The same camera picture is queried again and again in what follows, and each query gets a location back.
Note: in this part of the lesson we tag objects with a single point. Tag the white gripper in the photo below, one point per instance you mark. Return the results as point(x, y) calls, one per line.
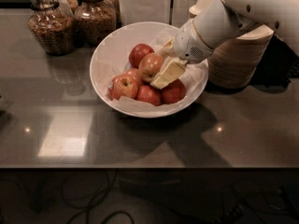
point(189, 45)

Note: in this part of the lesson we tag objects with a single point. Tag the red-yellow apple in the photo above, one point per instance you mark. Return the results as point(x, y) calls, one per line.
point(149, 66)

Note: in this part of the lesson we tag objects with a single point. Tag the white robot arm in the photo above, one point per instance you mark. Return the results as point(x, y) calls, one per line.
point(223, 20)

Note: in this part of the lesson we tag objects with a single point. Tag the white paper bowl liner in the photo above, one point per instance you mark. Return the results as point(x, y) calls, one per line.
point(130, 104)

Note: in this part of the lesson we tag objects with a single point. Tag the right red apple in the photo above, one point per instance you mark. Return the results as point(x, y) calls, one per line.
point(174, 92)

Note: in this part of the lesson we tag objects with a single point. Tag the back red apple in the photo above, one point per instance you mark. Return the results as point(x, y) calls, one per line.
point(138, 52)

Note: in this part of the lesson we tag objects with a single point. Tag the white bowl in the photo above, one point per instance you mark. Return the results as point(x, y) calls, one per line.
point(106, 59)

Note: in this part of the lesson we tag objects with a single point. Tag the front centre red apple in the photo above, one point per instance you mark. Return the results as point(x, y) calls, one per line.
point(149, 95)

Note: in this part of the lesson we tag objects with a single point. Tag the middle hidden red apple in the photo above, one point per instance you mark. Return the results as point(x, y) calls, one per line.
point(134, 73)

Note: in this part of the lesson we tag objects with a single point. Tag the front left stickered apple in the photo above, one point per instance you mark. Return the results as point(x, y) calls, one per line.
point(122, 85)

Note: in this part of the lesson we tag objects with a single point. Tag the front paper bowl stack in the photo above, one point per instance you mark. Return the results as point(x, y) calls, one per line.
point(233, 63)

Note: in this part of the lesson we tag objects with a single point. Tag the right glass granola jar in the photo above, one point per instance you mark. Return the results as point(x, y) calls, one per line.
point(96, 19)

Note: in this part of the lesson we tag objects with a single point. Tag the glass granola jar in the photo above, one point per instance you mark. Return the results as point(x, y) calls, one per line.
point(54, 31)
point(96, 19)

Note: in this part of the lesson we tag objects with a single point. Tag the left glass granola jar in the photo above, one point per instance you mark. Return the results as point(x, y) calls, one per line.
point(54, 31)

